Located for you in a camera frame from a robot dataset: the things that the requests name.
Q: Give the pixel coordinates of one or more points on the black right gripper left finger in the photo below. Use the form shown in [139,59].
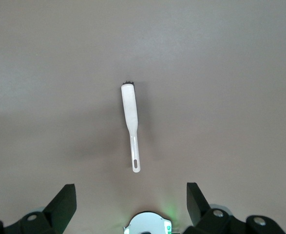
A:
[57,207]

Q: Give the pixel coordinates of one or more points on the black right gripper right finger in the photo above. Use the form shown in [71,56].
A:
[201,212]

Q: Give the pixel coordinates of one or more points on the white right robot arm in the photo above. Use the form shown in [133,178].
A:
[147,224]

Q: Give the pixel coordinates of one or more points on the brown table mat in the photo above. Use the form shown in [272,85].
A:
[47,73]

